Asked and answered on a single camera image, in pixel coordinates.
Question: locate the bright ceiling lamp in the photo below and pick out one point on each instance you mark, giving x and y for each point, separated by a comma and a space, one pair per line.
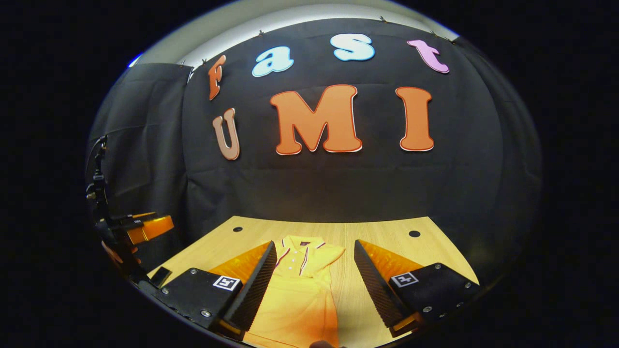
134, 60

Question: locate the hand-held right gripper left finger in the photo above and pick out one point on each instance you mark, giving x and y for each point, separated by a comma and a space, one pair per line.
251, 290

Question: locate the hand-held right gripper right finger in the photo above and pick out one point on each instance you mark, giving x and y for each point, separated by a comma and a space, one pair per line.
379, 290

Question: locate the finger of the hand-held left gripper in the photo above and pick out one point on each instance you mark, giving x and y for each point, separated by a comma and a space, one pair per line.
152, 228
144, 215

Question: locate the orange T-shirt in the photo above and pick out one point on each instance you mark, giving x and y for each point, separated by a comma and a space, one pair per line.
300, 299

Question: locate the black backdrop cloth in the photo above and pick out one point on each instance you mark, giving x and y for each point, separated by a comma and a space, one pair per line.
314, 188

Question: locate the black table edge bracket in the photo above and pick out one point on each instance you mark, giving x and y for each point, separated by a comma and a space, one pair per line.
160, 277

